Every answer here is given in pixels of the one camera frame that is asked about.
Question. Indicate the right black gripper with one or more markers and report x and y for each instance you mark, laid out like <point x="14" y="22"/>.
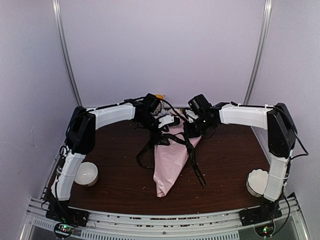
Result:
<point x="189" y="132"/>

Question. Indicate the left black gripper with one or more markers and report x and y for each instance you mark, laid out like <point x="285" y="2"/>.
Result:
<point x="157" y="140"/>

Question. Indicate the black lettered ribbon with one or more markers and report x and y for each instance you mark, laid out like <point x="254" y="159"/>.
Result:
<point x="181" y="139"/>

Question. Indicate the purple pink wrapping paper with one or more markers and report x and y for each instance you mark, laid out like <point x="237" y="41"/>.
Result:
<point x="169" y="163"/>

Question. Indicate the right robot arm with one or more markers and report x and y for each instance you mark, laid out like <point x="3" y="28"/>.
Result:
<point x="282" y="136"/>

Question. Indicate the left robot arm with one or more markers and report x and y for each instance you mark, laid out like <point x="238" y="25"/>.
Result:
<point x="80" y="141"/>

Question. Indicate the patterned mug orange inside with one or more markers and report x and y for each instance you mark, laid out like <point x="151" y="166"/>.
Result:
<point x="160" y="96"/>

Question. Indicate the white round bowl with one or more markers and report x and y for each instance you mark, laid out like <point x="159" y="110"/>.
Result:
<point x="87" y="174"/>

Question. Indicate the white scalloped bowl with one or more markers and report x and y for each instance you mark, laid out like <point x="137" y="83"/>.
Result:
<point x="256" y="182"/>

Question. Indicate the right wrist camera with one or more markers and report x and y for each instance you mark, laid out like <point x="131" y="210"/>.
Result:
<point x="191" y="116"/>

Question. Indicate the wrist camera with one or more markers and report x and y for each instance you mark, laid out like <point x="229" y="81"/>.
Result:
<point x="167" y="121"/>
<point x="191" y="116"/>

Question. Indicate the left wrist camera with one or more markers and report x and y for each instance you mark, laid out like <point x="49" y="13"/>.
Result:
<point x="167" y="121"/>

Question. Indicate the front aluminium rail base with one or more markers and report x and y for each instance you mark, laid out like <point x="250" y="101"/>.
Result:
<point x="225" y="225"/>

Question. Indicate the right aluminium frame post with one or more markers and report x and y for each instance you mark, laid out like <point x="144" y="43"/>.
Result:
<point x="264" y="31"/>

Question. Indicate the aluminium frame post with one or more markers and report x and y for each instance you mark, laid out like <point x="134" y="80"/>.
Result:
<point x="264" y="31"/>
<point x="65" y="53"/>

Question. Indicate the left aluminium frame post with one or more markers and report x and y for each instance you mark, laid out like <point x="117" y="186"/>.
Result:
<point x="65" y="53"/>

